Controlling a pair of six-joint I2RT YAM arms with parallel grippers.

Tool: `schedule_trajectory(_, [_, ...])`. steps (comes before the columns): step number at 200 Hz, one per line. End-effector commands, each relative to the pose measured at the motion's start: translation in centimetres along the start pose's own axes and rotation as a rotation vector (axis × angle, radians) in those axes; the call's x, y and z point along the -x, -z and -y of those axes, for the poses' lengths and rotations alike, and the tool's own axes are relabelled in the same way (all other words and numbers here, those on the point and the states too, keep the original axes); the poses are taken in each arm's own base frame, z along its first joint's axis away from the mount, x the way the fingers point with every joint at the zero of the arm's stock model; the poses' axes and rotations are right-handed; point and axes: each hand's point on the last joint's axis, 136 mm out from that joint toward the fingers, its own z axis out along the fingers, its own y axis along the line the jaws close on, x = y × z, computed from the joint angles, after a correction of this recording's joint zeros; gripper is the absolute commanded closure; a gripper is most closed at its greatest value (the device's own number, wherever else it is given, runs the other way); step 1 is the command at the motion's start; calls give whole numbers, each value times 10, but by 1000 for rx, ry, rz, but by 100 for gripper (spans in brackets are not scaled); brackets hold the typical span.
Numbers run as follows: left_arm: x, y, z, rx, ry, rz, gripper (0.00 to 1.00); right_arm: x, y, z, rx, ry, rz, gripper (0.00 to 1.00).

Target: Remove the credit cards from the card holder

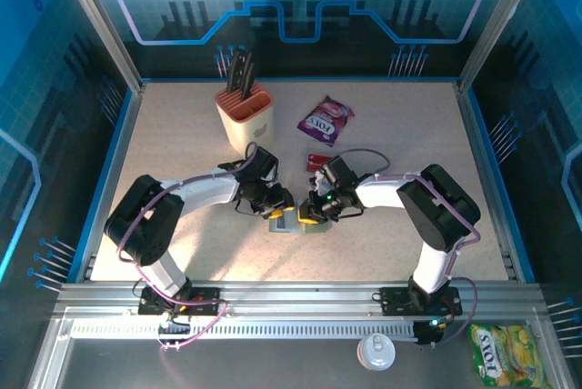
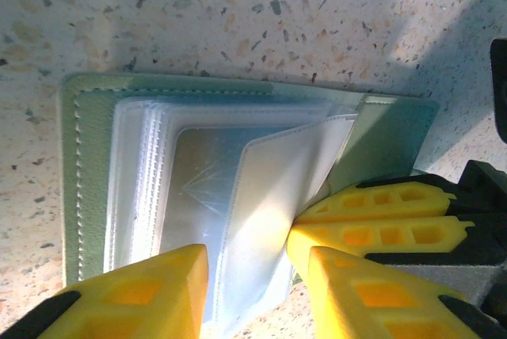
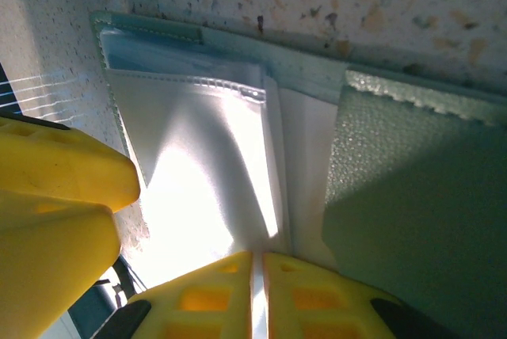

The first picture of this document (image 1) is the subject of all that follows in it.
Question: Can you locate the white slotted cable duct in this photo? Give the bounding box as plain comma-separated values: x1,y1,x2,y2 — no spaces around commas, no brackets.
70,319,419,341

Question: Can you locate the black handled knife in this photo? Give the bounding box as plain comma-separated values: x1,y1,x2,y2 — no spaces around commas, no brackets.
240,51,256,103
226,49,246,94

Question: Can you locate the red credit card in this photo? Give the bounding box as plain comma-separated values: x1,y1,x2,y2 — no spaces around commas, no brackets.
305,154,334,175

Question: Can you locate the yellow green candy bag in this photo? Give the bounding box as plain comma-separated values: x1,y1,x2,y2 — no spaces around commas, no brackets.
467,324,554,389

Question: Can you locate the aluminium frame rail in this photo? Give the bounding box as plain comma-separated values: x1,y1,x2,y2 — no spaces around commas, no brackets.
52,280,549,317

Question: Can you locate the beige orange knife block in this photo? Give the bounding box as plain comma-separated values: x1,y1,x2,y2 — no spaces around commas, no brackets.
214,81,276,157

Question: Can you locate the white can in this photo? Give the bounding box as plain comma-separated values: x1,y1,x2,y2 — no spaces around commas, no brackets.
356,333,396,372

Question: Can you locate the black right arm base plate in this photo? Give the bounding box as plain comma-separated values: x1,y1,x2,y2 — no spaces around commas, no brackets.
378,286,464,317

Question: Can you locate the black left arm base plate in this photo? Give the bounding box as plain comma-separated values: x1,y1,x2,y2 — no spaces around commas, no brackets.
137,286,223,317

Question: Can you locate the purple candy bag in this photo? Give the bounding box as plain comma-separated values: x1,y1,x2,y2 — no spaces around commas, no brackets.
296,95,356,148

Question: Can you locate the aluminium frame post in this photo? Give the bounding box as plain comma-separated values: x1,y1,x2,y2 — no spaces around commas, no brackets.
50,0,146,95
456,0,547,95

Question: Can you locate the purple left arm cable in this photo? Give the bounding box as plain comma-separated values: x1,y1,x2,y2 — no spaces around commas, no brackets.
115,141,259,354

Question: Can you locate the aluminium side rail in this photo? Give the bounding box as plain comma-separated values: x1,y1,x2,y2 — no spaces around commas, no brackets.
454,81,524,284
75,82,147,284

